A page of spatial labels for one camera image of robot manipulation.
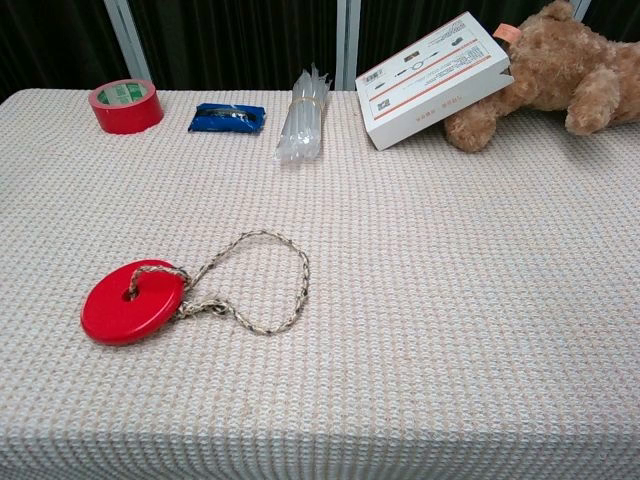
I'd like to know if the dark curtain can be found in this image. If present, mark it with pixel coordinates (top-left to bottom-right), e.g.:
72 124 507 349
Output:
0 0 640 104

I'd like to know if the white and orange cardboard box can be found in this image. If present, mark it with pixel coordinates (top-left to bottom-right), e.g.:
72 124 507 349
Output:
354 11 512 152

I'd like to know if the bundle of clear glue sticks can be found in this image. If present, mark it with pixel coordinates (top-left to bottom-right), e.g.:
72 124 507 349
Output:
272 62 334 163

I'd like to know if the red tape roll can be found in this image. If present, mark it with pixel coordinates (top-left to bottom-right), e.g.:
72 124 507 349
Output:
88 78 166 136

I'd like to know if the brown teddy bear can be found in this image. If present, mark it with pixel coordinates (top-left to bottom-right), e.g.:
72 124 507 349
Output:
443 0 640 154

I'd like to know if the beige woven tablecloth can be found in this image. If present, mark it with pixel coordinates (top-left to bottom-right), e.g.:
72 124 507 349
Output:
0 88 640 480

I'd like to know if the beige braided rope loop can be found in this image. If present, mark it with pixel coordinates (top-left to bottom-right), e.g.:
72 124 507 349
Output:
128 230 311 336

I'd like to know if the blue plastic packet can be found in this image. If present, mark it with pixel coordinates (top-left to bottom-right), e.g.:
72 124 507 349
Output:
187 102 268 136

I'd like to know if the red disc with hole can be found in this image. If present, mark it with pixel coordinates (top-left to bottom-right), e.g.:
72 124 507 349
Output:
80 258 184 347

